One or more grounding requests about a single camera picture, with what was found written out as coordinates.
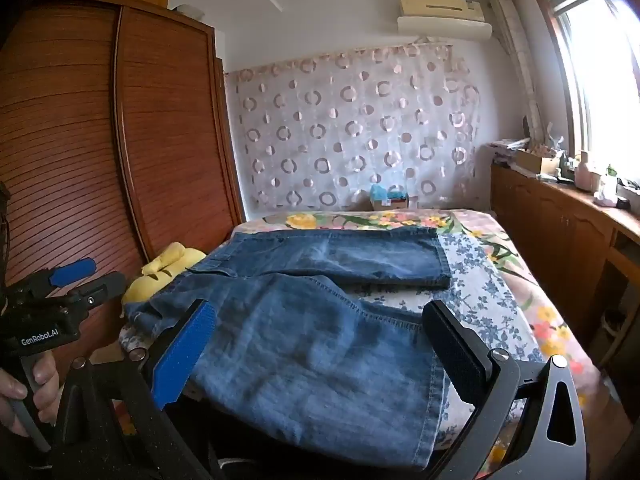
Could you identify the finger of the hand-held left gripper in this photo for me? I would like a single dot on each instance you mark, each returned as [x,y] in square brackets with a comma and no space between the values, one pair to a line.
[100,287]
[72,271]

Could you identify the bed with floral bedspread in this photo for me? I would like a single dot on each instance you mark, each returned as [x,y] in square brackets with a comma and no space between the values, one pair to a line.
[540,320]

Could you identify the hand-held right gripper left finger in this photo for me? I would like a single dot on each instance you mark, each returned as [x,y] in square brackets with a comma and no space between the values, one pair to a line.
[182,350]

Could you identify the person's left hand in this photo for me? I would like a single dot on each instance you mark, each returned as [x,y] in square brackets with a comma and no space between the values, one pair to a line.
[46,385]

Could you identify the blue denim pants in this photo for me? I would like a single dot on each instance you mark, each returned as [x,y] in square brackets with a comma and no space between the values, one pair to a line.
[310,340]

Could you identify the patterned window curtain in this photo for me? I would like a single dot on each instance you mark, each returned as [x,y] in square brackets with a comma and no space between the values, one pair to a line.
[517,55]

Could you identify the wooden slatted wardrobe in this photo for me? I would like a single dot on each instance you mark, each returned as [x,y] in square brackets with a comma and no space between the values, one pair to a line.
[100,135]

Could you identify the cardboard box with blue packs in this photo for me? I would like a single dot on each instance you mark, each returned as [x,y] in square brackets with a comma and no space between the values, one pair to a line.
[387,200]

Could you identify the window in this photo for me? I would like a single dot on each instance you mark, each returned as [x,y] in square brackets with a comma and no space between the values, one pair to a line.
[600,75]

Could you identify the yellow pillow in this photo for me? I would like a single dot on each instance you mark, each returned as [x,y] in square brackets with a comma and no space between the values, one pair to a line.
[165,265]

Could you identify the green-capped bottle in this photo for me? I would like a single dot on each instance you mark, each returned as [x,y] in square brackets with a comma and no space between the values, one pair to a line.
[610,182]

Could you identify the stack of papers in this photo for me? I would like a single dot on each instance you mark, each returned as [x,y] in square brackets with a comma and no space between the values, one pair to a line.
[505,149]

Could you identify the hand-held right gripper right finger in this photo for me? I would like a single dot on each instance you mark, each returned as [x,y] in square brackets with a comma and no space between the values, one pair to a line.
[452,352]

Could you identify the circle-patterned sheer curtain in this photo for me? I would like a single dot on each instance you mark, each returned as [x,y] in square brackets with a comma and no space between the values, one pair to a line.
[350,125]

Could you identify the blue floral cloth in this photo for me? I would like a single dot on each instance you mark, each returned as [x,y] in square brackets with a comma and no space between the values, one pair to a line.
[475,280]

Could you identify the white item on wardrobe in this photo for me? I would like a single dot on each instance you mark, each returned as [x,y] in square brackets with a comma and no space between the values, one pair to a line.
[187,10]

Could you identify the pink bottle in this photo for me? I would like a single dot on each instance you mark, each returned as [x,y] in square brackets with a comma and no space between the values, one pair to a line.
[582,172]

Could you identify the wall air conditioner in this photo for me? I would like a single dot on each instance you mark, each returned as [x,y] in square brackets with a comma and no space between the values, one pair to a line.
[440,17]

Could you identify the round waste bin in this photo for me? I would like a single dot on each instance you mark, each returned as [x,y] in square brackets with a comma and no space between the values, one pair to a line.
[611,327]

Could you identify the wooden side cabinet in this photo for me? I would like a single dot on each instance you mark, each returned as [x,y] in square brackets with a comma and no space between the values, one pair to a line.
[550,240]

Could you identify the open cardboard box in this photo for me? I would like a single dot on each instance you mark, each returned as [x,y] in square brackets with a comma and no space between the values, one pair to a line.
[537,160]

